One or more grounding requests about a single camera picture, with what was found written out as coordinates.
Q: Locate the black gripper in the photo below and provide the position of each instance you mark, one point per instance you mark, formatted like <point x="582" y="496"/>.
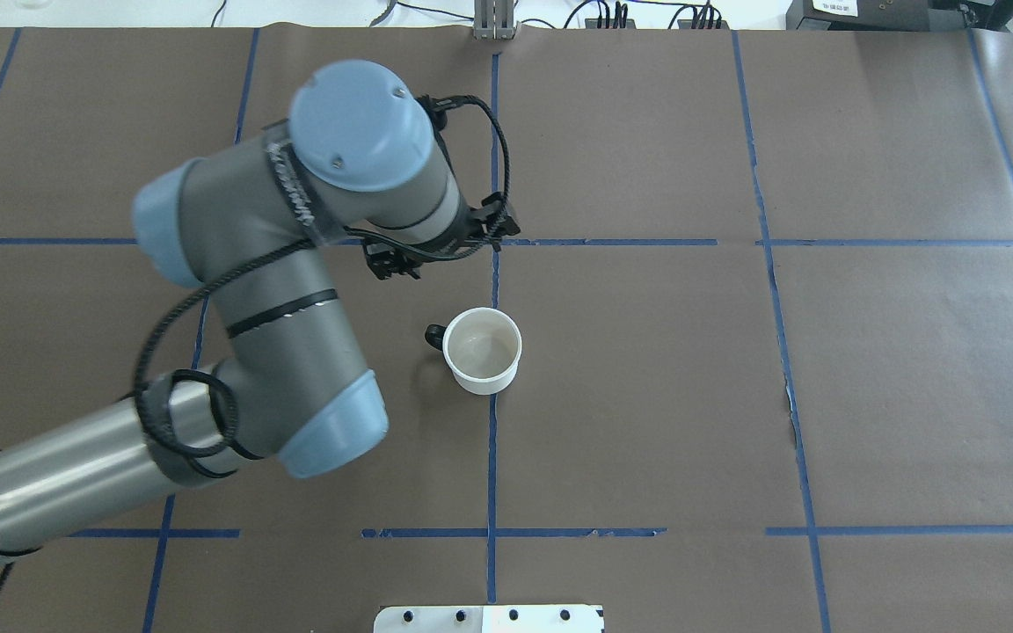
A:
<point x="389" y="260"/>

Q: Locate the white smiley mug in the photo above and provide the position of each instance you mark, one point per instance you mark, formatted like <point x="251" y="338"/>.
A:
<point x="482" y="348"/>

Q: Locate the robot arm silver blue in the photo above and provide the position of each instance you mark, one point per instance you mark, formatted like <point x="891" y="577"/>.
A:
<point x="260" y="359"/>

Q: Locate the black computer box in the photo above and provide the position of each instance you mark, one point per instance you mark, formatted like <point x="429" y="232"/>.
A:
<point x="888" y="16"/>

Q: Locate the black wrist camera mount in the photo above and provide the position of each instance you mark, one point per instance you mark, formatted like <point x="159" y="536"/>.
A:
<point x="492" y="222"/>

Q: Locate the aluminium frame post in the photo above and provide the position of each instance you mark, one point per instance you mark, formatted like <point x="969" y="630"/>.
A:
<point x="494" y="20"/>

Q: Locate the white camera mast pillar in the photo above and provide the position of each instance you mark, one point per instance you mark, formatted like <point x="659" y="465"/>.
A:
<point x="492" y="618"/>

